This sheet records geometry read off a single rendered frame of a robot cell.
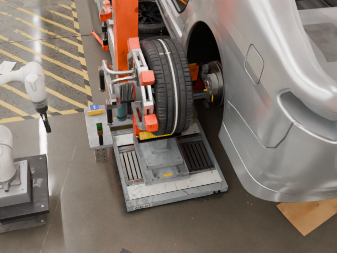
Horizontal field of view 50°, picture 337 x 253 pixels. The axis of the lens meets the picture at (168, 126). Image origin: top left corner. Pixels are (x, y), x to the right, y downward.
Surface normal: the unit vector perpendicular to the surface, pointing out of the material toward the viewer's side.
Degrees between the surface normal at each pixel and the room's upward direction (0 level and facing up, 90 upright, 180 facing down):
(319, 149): 89
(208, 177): 0
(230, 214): 0
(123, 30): 90
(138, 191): 0
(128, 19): 90
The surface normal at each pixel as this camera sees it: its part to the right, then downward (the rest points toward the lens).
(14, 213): 0.07, -0.68
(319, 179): -0.04, 0.80
